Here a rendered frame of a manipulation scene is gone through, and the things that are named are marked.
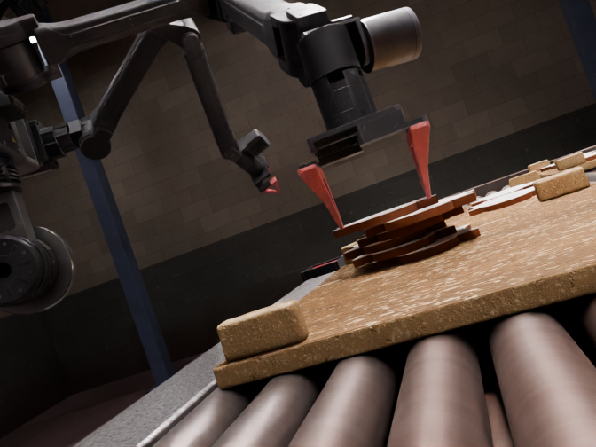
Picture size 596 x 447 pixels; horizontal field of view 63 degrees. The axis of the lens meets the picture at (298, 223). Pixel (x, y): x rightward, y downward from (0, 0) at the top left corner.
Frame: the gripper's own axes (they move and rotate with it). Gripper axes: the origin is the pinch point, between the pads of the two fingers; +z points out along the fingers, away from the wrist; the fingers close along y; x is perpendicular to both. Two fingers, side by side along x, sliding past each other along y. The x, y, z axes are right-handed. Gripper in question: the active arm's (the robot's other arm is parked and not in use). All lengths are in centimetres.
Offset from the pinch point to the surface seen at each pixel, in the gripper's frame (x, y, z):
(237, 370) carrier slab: -21.8, -13.0, 7.2
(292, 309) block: -22.3, -7.9, 4.4
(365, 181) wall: 523, -2, -38
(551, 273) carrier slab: -24.6, 7.0, 6.7
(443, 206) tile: -3.5, 5.5, 2.0
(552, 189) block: 12.5, 20.7, 5.0
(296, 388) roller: -23.8, -8.9, 8.9
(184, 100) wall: 523, -177, -210
